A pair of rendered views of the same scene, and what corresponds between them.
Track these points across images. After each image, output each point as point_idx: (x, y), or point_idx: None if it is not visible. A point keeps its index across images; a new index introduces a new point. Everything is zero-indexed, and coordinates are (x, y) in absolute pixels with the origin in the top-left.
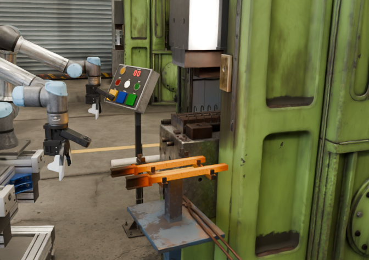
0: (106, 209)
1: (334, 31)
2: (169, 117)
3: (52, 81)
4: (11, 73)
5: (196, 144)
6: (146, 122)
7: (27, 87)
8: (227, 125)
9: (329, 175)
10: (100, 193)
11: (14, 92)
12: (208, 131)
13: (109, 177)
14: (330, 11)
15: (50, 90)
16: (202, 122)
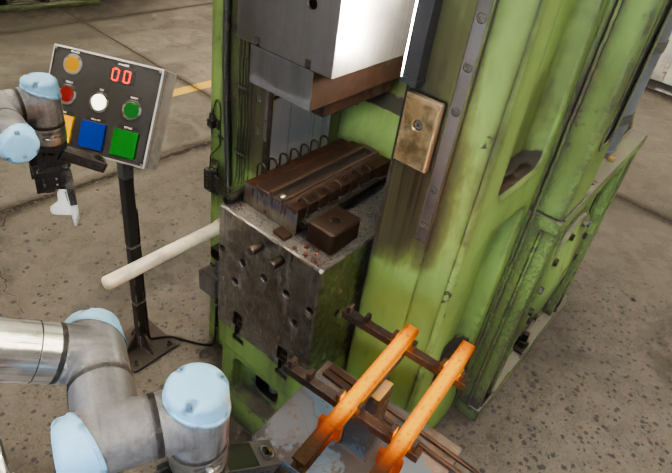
0: (50, 313)
1: (603, 34)
2: (50, 44)
3: (178, 377)
4: None
5: (340, 264)
6: (8, 62)
7: (101, 425)
8: (406, 226)
9: (533, 263)
10: (13, 274)
11: (67, 462)
12: (355, 229)
13: (9, 227)
14: None
15: (201, 423)
16: (333, 208)
